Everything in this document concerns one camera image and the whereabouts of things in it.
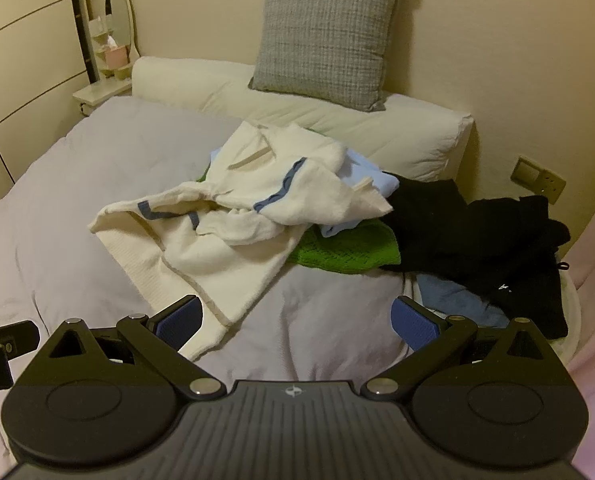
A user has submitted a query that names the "grey woven cushion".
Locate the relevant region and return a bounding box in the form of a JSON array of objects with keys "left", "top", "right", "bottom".
[{"left": 248, "top": 0, "right": 398, "bottom": 113}]

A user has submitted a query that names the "pink tissue box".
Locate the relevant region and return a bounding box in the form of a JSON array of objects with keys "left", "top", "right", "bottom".
[{"left": 104, "top": 46, "right": 129, "bottom": 70}]

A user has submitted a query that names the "white round laundry basket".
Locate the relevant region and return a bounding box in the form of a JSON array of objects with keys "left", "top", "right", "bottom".
[{"left": 549, "top": 261, "right": 582, "bottom": 366}]

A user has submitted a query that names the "light blue shirt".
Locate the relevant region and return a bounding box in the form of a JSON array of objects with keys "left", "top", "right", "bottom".
[{"left": 195, "top": 145, "right": 397, "bottom": 246}]

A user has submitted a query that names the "blue denim garment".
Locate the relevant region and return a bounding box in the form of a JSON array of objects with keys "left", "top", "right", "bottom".
[{"left": 416, "top": 274, "right": 509, "bottom": 328}]

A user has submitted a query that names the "green knit garment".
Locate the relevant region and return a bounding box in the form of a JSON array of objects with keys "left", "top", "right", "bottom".
[{"left": 186, "top": 180, "right": 401, "bottom": 282}]

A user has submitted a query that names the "cream wardrobe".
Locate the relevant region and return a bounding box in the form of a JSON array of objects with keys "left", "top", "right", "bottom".
[{"left": 0, "top": 0, "right": 89, "bottom": 200}]

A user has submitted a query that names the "grey bed sheet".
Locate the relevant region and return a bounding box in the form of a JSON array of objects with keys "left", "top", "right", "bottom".
[{"left": 0, "top": 95, "right": 429, "bottom": 480}]

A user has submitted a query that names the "cream knit striped sweater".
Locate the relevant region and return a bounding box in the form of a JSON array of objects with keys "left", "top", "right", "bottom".
[{"left": 89, "top": 122, "right": 392, "bottom": 360}]

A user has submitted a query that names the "long cream bolster pillow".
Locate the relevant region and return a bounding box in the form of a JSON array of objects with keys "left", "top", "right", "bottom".
[{"left": 132, "top": 56, "right": 474, "bottom": 182}]

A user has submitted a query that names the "black garment pile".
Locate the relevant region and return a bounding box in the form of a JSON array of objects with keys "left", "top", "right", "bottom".
[{"left": 381, "top": 177, "right": 571, "bottom": 339}]

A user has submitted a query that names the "wall power socket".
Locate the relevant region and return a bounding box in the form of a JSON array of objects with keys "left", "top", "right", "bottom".
[{"left": 510, "top": 156, "right": 567, "bottom": 205}]

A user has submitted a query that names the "white bedside shelf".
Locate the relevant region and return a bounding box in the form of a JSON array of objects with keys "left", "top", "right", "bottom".
[{"left": 73, "top": 77, "right": 132, "bottom": 117}]

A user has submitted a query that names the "oval vanity mirror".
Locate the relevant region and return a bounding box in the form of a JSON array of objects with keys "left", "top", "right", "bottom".
[{"left": 104, "top": 0, "right": 140, "bottom": 62}]

